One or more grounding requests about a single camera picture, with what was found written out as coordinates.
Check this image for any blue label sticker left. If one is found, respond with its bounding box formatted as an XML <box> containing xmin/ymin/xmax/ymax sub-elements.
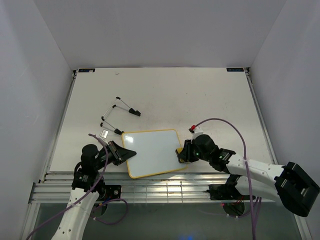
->
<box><xmin>78</xmin><ymin>68</ymin><xmax>96</xmax><ymax>73</ymax></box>

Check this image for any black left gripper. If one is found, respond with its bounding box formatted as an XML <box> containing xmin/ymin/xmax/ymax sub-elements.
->
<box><xmin>93</xmin><ymin>140</ymin><xmax>137</xmax><ymax>171</ymax></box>

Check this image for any metal wire whiteboard stand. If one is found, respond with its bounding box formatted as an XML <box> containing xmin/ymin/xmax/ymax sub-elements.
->
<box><xmin>99</xmin><ymin>96</ymin><xmax>142</xmax><ymax>136</ymax></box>

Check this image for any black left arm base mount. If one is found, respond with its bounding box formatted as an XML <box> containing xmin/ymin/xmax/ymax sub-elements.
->
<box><xmin>97</xmin><ymin>185</ymin><xmax>122</xmax><ymax>202</ymax></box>

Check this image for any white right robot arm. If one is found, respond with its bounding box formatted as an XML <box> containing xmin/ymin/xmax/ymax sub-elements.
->
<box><xmin>175</xmin><ymin>134</ymin><xmax>320</xmax><ymax>217</ymax></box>

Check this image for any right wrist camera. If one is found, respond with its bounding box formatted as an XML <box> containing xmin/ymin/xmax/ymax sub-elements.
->
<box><xmin>188</xmin><ymin>125</ymin><xmax>204</xmax><ymax>138</ymax></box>

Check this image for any blue label sticker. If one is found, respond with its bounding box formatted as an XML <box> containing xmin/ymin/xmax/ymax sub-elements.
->
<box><xmin>78</xmin><ymin>68</ymin><xmax>96</xmax><ymax>73</ymax></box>
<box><xmin>226</xmin><ymin>67</ymin><xmax>245</xmax><ymax>72</ymax></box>

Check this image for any aluminium frame rail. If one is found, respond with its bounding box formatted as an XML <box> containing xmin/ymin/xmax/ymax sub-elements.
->
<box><xmin>28</xmin><ymin>172</ymin><xmax>301</xmax><ymax>205</ymax></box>

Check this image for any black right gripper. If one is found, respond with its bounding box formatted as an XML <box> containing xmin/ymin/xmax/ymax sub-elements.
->
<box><xmin>178</xmin><ymin>139</ymin><xmax>211</xmax><ymax>163</ymax></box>

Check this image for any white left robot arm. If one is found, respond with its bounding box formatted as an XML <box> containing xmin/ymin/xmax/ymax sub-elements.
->
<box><xmin>52</xmin><ymin>140</ymin><xmax>137</xmax><ymax>240</ymax></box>

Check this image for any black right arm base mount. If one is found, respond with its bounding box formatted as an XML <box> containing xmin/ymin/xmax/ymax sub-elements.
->
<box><xmin>206</xmin><ymin>184</ymin><xmax>242</xmax><ymax>200</ymax></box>

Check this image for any yellow framed small whiteboard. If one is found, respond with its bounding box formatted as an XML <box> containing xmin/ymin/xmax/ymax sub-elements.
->
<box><xmin>121</xmin><ymin>129</ymin><xmax>188</xmax><ymax>179</ymax></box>

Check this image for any blue label sticker right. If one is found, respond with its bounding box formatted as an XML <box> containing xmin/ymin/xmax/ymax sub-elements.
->
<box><xmin>226</xmin><ymin>67</ymin><xmax>245</xmax><ymax>72</ymax></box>

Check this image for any black yellow whiteboard eraser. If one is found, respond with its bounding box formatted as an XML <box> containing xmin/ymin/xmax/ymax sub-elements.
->
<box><xmin>175</xmin><ymin>147</ymin><xmax>188</xmax><ymax>164</ymax></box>

